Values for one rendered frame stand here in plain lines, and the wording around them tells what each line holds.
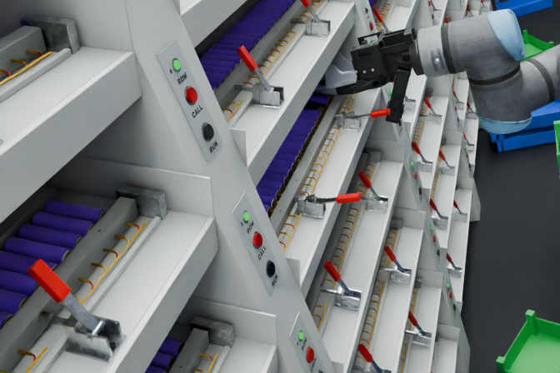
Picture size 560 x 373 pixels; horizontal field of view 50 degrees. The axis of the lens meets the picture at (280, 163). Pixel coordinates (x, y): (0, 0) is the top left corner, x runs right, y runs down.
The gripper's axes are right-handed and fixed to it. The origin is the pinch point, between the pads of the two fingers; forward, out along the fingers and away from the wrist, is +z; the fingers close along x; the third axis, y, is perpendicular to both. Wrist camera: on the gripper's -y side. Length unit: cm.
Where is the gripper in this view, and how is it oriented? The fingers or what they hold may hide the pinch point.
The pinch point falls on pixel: (323, 87)
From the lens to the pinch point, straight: 119.7
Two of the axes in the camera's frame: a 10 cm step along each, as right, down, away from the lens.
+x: -3.0, 5.3, -7.9
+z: -8.8, 1.5, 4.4
